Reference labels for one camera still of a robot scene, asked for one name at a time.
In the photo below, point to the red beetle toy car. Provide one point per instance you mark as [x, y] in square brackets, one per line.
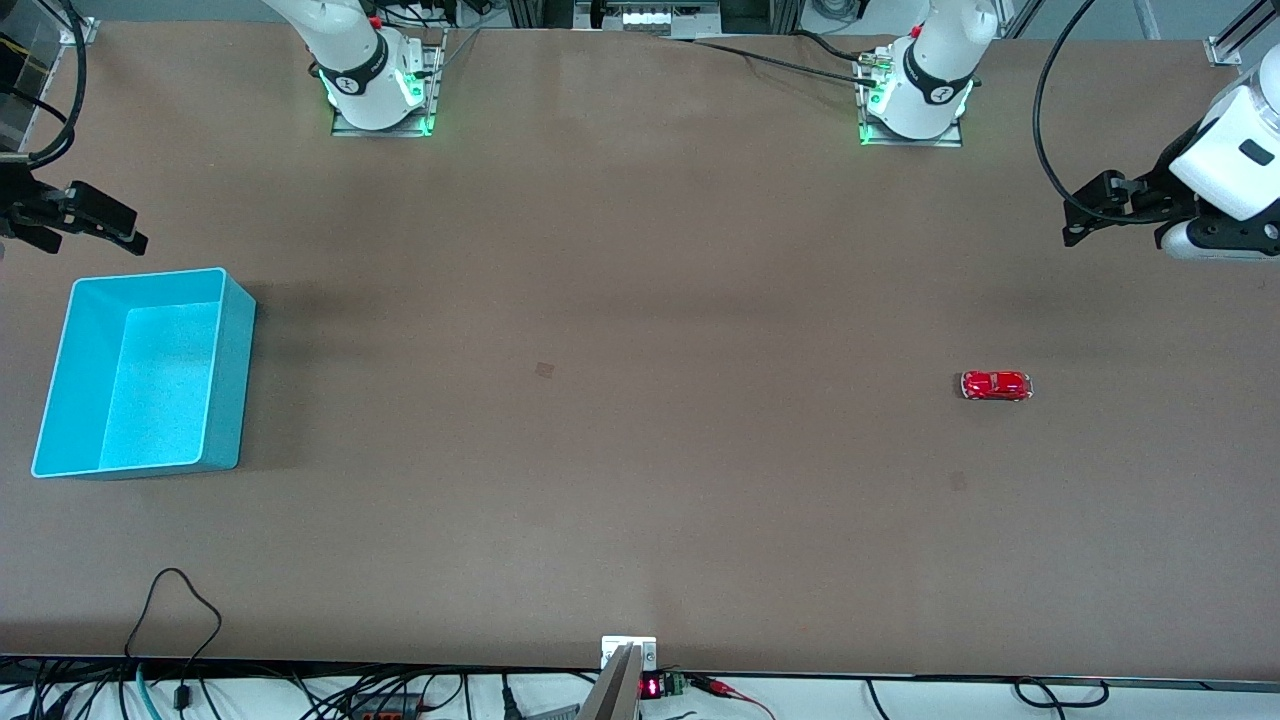
[995, 385]

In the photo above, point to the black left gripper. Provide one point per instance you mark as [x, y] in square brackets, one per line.
[1150, 199]

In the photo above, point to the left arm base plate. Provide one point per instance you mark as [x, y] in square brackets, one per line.
[950, 140]

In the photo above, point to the red digit display module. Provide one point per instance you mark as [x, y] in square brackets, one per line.
[660, 686]

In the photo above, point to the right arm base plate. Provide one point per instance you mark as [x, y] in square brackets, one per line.
[432, 90]

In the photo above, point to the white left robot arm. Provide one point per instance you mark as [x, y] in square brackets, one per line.
[935, 60]

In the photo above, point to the black power strip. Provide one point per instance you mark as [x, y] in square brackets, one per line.
[385, 704]

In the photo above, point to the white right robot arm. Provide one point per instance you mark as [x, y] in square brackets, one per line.
[350, 50]

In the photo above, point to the aluminium frame structure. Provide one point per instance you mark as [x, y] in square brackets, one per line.
[650, 15]

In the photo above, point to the grey metal bar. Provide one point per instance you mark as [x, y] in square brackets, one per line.
[615, 690]

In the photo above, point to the blue plastic box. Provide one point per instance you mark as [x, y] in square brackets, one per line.
[160, 380]

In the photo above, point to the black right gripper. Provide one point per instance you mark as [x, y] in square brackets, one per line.
[22, 208]

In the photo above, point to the aluminium corner bracket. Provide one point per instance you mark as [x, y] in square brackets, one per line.
[1225, 50]

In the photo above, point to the white table edge bracket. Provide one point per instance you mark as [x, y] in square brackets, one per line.
[612, 647]

